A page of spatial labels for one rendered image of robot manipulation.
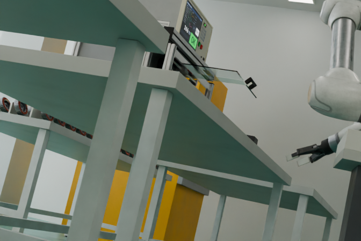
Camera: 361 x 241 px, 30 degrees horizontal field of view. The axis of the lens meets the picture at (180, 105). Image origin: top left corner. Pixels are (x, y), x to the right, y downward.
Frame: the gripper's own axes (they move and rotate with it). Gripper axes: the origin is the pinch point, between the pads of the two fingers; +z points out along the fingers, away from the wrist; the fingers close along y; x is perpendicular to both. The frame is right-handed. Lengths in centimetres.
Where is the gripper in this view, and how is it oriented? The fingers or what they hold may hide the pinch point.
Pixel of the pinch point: (294, 160)
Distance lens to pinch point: 339.9
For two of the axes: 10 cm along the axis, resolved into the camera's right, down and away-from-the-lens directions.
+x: -1.8, -8.8, 4.4
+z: -8.0, 3.9, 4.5
